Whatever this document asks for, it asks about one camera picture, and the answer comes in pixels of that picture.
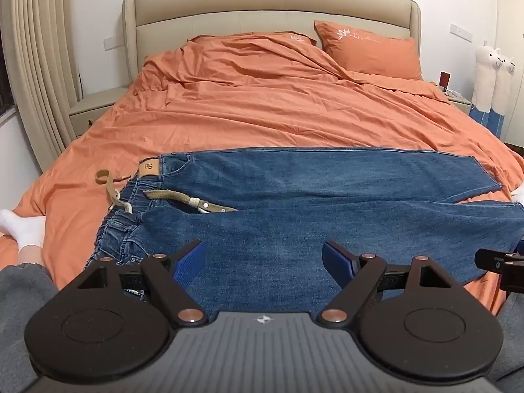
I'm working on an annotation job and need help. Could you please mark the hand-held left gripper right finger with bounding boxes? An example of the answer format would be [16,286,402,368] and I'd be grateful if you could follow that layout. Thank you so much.
[320,241,456,325]

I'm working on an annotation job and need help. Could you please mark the beige pleated curtain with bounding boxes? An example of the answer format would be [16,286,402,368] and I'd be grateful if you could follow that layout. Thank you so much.
[0,0,83,175]

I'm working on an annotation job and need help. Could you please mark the person's right grey trouser leg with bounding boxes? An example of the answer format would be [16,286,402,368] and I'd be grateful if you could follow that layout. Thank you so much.
[486,290,524,382]

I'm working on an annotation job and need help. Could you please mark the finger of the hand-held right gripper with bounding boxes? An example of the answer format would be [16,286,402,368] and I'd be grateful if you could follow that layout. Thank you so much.
[474,237,524,294]

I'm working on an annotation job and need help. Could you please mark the person's left white sock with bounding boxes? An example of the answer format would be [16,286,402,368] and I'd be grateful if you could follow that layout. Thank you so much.
[0,208,47,263]

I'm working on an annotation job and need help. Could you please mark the large orange pillow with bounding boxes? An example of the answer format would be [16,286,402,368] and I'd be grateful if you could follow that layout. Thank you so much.
[314,20,423,81]

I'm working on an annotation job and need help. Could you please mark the beige padded headboard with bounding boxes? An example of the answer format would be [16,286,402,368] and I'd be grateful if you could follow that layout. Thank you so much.
[122,0,422,87]

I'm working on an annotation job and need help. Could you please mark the blue denim pants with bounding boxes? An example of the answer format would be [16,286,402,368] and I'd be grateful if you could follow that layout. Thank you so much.
[84,151,524,314]

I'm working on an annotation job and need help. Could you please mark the white nightstand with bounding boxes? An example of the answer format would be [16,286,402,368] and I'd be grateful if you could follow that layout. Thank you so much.
[443,89,472,114]

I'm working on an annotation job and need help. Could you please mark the person's left grey trouser leg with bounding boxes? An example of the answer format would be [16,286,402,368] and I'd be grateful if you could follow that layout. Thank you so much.
[0,261,63,393]

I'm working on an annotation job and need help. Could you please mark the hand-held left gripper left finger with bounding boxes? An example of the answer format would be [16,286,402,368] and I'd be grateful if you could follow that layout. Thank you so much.
[76,240,208,325]

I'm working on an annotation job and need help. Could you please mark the khaki drawstring belt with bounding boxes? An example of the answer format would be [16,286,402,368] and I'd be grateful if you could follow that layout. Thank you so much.
[95,169,239,214]

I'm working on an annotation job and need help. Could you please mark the beige nightstand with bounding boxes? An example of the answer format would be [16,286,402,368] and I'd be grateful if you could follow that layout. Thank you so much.
[68,86,132,138]

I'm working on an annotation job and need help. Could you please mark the dark window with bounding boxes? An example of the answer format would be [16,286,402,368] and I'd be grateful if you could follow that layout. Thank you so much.
[0,55,16,113]

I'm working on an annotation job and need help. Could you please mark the flat orange pillow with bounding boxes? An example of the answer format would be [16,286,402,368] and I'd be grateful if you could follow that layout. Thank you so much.
[187,30,318,49]

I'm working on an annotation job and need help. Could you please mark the orange duvet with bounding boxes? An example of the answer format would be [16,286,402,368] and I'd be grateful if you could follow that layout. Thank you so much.
[0,33,524,317]

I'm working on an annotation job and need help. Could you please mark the person's grey trouser leg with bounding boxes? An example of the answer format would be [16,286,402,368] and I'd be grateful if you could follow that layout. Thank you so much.
[486,290,524,382]
[0,261,63,393]

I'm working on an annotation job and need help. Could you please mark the tall white alpaca plush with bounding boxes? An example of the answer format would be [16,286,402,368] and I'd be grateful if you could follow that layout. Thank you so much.
[470,40,504,128]

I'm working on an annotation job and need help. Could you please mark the short white alpaca plush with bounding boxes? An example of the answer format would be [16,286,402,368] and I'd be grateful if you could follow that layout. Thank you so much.
[492,55,517,137]

